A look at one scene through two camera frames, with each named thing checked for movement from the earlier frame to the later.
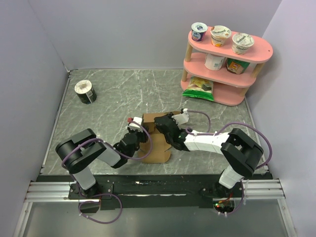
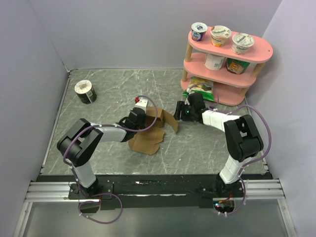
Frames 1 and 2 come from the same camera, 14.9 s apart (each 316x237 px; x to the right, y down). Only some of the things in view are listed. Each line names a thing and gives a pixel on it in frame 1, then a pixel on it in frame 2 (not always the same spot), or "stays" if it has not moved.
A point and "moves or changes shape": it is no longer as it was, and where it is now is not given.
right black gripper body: [168, 139] to [187, 115]
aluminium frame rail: [257, 189] stays
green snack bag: [199, 88] stays
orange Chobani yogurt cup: [218, 34] stays
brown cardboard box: [160, 144] moves or changes shape
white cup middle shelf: [213, 62] stays
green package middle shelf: [236, 66] stays
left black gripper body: [142, 137] to [142, 125]
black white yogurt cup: [85, 91] stays
